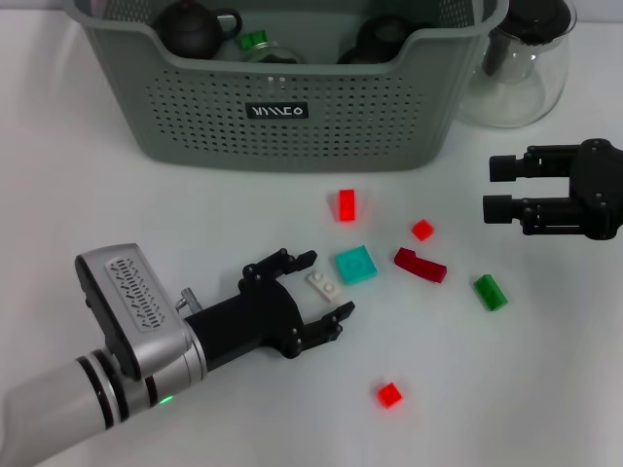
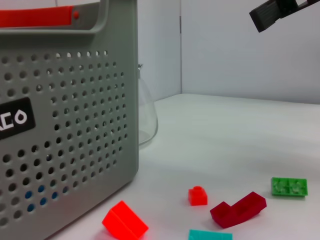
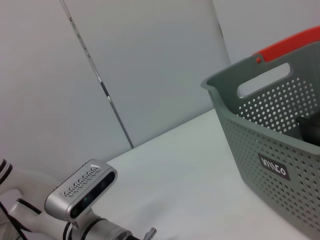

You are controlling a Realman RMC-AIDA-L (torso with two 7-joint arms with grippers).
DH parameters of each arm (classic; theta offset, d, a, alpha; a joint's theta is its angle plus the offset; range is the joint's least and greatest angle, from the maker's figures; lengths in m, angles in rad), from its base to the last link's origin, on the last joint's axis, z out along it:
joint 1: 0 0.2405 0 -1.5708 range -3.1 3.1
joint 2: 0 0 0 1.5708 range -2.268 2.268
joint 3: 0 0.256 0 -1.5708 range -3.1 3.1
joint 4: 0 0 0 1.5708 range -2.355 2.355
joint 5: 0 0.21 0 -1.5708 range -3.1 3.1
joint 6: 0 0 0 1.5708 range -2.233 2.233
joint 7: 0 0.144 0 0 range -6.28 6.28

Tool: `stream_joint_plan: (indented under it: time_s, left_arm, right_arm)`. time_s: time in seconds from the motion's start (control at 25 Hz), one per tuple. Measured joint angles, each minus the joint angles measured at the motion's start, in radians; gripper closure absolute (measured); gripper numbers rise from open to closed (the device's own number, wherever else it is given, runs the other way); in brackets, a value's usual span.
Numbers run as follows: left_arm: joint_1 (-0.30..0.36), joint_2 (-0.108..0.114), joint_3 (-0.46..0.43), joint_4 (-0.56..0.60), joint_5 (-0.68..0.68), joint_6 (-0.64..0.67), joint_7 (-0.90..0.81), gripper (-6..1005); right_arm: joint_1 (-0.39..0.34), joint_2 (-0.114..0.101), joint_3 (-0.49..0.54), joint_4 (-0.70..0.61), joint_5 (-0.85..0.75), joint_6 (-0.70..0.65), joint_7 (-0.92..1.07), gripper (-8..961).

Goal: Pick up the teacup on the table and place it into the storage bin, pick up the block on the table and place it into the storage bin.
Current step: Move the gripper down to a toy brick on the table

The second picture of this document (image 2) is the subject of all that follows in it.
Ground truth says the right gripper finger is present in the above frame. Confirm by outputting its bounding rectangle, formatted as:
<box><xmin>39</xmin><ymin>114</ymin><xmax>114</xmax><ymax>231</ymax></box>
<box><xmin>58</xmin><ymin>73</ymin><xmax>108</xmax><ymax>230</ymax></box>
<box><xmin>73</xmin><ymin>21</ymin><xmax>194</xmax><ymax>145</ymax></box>
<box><xmin>249</xmin><ymin>0</ymin><xmax>320</xmax><ymax>33</ymax></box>

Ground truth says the green oblong brick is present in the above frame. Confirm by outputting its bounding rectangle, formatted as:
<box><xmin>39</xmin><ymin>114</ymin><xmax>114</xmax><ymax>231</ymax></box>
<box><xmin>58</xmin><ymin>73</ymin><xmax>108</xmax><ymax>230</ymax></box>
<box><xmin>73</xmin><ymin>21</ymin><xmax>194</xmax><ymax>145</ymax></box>
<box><xmin>271</xmin><ymin>176</ymin><xmax>309</xmax><ymax>198</ymax></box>

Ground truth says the cyan square plate brick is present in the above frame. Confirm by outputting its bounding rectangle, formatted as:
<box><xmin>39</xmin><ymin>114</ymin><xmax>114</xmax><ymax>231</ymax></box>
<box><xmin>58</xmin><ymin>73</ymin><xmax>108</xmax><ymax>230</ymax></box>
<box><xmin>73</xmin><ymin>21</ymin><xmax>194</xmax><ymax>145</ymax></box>
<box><xmin>187</xmin><ymin>229</ymin><xmax>233</xmax><ymax>240</ymax></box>

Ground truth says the blue square plate brick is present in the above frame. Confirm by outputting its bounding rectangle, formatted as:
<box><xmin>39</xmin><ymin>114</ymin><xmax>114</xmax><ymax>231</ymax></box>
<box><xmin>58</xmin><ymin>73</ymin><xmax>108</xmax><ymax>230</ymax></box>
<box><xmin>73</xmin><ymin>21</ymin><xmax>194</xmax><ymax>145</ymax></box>
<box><xmin>24</xmin><ymin>184</ymin><xmax>70</xmax><ymax>213</ymax></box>

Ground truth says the grey-green perforated storage bin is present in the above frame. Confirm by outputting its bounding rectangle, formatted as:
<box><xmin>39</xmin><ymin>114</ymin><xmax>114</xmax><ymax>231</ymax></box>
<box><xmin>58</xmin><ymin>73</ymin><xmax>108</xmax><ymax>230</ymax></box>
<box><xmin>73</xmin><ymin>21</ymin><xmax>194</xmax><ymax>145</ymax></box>
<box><xmin>0</xmin><ymin>0</ymin><xmax>140</xmax><ymax>240</ymax></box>

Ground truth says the glass teapot with black lid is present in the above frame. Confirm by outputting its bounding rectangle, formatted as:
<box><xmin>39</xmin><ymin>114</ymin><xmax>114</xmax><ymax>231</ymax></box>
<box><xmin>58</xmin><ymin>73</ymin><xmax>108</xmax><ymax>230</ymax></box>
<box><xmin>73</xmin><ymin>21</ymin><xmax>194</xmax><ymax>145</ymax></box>
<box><xmin>138</xmin><ymin>63</ymin><xmax>159</xmax><ymax>151</ymax></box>

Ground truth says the small red square brick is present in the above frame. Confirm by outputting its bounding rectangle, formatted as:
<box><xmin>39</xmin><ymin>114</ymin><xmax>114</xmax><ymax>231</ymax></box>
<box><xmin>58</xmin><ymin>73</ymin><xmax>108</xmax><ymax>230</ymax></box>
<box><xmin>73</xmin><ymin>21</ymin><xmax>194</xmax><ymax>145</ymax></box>
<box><xmin>187</xmin><ymin>185</ymin><xmax>209</xmax><ymax>207</ymax></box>

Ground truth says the dark red curved brick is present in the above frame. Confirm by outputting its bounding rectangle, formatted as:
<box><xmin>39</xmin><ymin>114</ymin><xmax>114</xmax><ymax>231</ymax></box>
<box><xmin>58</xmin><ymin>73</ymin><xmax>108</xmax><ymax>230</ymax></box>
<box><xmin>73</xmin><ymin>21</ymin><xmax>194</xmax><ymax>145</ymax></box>
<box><xmin>209</xmin><ymin>191</ymin><xmax>268</xmax><ymax>229</ymax></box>

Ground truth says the red rectangular object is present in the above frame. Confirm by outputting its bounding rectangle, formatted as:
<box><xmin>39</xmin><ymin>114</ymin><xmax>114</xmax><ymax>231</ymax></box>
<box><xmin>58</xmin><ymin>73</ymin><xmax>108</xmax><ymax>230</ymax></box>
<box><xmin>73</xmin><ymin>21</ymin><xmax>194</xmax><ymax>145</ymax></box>
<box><xmin>0</xmin><ymin>6</ymin><xmax>81</xmax><ymax>28</ymax></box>

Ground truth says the bright red oblong brick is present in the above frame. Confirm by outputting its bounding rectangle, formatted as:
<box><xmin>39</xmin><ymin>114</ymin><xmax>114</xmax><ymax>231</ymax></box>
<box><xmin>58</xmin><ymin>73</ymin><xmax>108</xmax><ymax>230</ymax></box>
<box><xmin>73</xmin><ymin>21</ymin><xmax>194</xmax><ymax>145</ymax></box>
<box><xmin>101</xmin><ymin>199</ymin><xmax>150</xmax><ymax>240</ymax></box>

